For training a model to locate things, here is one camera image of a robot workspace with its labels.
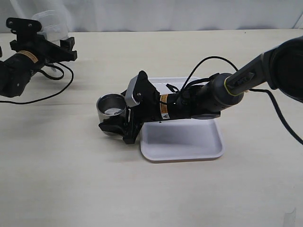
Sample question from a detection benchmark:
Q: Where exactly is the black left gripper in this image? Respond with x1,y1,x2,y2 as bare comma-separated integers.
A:
6,17,77,63

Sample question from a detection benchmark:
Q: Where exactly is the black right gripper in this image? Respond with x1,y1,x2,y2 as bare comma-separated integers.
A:
98,70,162,144

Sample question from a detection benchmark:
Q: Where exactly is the stainless steel cup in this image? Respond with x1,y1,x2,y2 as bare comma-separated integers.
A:
96,93,126,123

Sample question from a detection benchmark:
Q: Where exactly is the clear plastic measuring jug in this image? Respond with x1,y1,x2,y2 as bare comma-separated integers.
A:
31,10,69,46

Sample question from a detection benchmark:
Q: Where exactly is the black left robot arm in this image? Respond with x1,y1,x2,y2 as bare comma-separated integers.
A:
0,17,77,98

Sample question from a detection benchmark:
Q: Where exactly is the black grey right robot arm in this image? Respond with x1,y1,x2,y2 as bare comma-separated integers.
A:
97,37,303,144

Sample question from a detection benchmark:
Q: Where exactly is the white backdrop curtain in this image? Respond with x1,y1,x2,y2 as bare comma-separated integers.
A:
0,0,303,33

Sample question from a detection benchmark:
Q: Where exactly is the white rectangular plastic tray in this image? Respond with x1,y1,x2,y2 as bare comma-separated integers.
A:
139,77,224,163

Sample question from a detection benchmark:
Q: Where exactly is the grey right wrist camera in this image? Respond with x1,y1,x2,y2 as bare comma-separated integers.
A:
125,75,140,108

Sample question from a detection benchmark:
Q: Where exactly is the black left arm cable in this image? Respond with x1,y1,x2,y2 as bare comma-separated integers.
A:
0,61,74,105

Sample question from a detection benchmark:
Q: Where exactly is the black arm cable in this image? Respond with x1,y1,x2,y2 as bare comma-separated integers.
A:
165,56,303,145
0,61,74,105

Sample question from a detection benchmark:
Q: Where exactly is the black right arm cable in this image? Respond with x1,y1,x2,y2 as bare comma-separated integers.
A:
165,56,303,145

